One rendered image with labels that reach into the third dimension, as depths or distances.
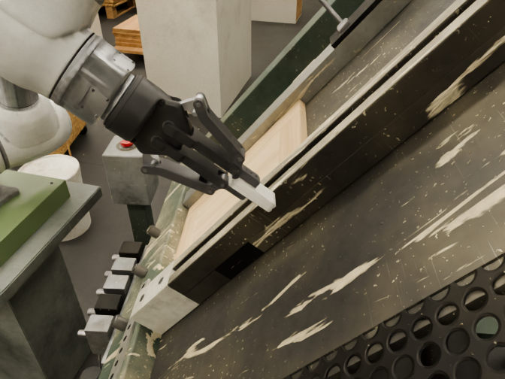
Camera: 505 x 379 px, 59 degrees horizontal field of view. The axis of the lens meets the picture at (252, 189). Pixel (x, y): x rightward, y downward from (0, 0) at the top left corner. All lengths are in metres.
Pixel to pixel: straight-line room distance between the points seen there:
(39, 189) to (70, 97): 0.98
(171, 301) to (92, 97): 0.42
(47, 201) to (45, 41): 0.97
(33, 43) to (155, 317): 0.53
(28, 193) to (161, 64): 2.24
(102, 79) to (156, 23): 2.95
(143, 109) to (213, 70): 2.88
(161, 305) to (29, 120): 0.70
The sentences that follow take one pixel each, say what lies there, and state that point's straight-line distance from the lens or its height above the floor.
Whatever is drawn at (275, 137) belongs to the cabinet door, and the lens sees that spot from 0.93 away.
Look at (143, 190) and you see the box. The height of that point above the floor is 0.81.
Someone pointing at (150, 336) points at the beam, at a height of 0.89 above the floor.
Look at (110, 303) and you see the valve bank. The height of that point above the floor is 0.77.
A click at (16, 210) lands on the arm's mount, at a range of 1.42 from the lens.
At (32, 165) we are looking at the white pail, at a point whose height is 0.36.
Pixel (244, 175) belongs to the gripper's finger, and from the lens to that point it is 0.57.
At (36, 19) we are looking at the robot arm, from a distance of 0.50.
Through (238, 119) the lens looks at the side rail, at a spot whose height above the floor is 1.03.
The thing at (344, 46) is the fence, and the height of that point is 1.32.
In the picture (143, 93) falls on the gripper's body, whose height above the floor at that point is 1.40.
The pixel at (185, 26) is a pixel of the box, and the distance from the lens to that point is 3.36.
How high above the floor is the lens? 1.60
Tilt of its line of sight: 36 degrees down
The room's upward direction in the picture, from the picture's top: straight up
